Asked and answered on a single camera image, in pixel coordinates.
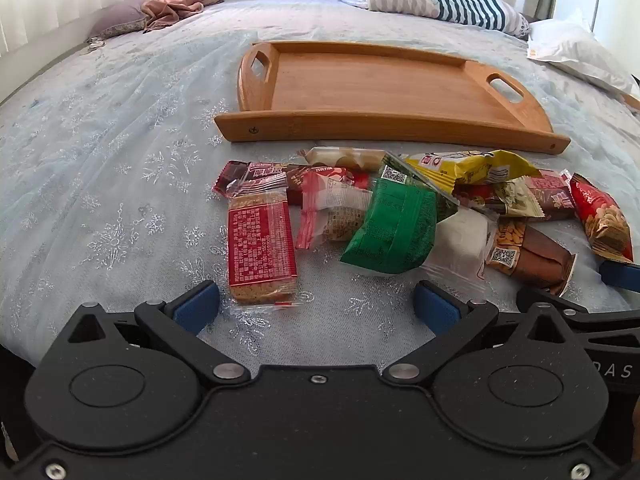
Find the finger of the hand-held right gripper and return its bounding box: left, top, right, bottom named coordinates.
left=515, top=285, right=640, bottom=335
left=599, top=259, right=640, bottom=295

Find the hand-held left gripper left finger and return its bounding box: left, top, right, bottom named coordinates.
left=67, top=280, right=251, bottom=387

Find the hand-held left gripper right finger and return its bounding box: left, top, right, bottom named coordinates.
left=382, top=280, right=568, bottom=387

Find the brown cake packet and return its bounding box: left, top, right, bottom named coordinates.
left=484, top=217, right=578, bottom=297

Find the red nut snack packet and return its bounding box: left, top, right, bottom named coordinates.
left=569, top=172, right=636, bottom=265

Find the white cake clear packet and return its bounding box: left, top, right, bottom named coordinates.
left=417, top=207, right=498, bottom=306

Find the green snack packet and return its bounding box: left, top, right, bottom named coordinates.
left=340, top=152, right=460, bottom=277

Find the red label biscuit packet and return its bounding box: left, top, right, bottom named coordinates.
left=227, top=180, right=303, bottom=313

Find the dark red snack packet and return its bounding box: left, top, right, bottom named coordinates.
left=525, top=170, right=577, bottom=222

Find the gold and red snack packet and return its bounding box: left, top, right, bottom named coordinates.
left=452, top=176, right=546, bottom=222

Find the red chocolate wafer packet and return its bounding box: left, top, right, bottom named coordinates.
left=212, top=160, right=371, bottom=206

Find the clear packet with red ends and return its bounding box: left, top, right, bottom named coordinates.
left=295, top=167, right=375, bottom=251

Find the yellow snack packet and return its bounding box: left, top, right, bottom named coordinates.
left=404, top=150, right=542, bottom=196

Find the long beige cookie packet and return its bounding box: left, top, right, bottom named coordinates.
left=299, top=146, right=387, bottom=171

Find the wooden tray with handles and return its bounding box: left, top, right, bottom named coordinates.
left=214, top=41, right=572, bottom=155

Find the white pillow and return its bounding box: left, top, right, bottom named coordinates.
left=526, top=10, right=640, bottom=96

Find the purple pillow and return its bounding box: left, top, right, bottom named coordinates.
left=85, top=0, right=151, bottom=43

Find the pink crumpled cloth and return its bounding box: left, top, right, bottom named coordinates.
left=140, top=0, right=223, bottom=35

